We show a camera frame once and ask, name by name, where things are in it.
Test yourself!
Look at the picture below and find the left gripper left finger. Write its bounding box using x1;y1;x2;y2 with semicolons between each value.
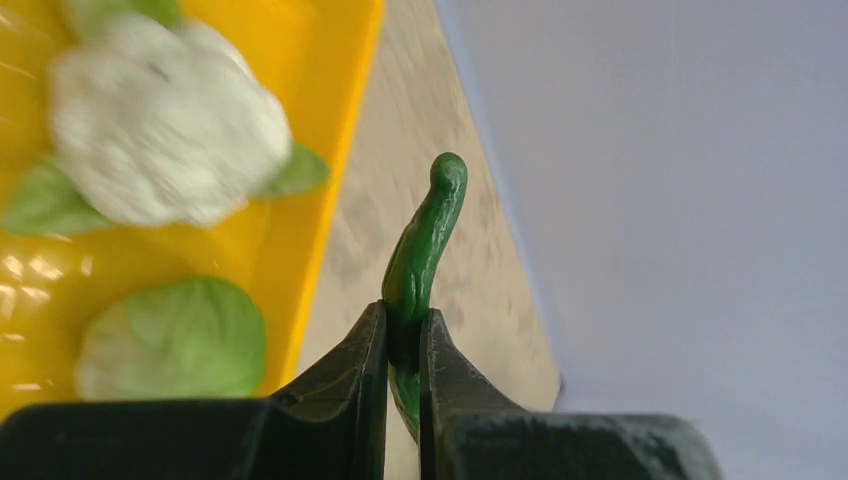
1;302;388;479

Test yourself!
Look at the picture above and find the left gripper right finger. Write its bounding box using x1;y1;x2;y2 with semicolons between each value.
419;309;723;479

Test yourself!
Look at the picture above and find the small green chili toy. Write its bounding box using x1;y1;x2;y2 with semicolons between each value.
381;152;468;440

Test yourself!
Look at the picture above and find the yellow plastic tray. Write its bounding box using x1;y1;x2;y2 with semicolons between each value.
1;1;384;415

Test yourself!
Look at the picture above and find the pale green cabbage toy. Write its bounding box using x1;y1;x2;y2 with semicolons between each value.
74;276;266;401

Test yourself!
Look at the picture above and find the white cauliflower toy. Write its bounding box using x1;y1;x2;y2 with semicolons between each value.
1;1;331;235

